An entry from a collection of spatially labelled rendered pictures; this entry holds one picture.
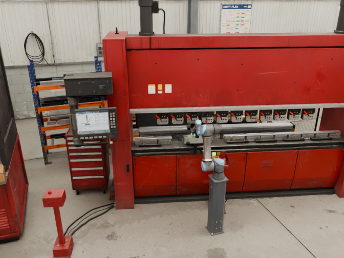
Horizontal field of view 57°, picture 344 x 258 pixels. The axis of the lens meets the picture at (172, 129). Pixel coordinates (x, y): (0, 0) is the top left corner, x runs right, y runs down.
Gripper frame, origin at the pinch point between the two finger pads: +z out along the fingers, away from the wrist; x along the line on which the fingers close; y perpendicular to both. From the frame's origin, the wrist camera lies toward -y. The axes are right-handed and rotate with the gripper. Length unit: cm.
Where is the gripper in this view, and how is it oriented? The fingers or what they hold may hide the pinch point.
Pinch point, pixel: (195, 135)
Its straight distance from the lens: 426.6
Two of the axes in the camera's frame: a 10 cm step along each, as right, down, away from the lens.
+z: -0.6, 4.6, 8.9
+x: -10.0, 0.3, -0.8
